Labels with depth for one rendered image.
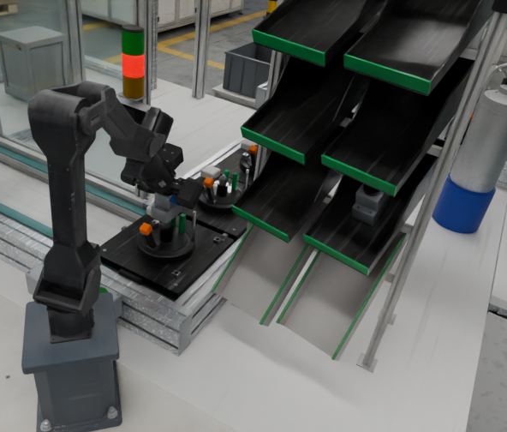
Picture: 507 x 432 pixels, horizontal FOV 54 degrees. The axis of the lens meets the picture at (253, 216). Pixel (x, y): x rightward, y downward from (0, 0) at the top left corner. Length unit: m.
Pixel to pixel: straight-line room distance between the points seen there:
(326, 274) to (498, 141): 0.78
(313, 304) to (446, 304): 0.51
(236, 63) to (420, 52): 2.38
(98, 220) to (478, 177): 1.12
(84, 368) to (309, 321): 0.42
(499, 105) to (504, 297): 0.53
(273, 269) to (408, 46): 0.50
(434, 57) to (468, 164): 0.89
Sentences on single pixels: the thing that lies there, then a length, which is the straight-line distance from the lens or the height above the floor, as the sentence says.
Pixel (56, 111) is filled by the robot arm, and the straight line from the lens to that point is 0.69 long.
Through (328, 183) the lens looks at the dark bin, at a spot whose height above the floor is 1.27.
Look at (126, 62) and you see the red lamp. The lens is 1.20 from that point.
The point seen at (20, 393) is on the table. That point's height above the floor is 0.86.
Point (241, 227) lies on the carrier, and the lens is 1.28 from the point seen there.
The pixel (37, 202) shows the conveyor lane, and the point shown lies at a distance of 1.48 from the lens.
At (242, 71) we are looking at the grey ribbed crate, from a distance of 3.09.
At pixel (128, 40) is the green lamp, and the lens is 1.18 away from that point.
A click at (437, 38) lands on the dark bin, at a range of 0.81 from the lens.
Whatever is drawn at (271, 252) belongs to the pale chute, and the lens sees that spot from 1.03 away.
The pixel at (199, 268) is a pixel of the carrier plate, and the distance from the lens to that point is 1.14.
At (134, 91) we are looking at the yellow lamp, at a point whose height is 1.28.
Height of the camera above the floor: 1.72
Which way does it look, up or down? 34 degrees down
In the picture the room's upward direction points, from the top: 9 degrees clockwise
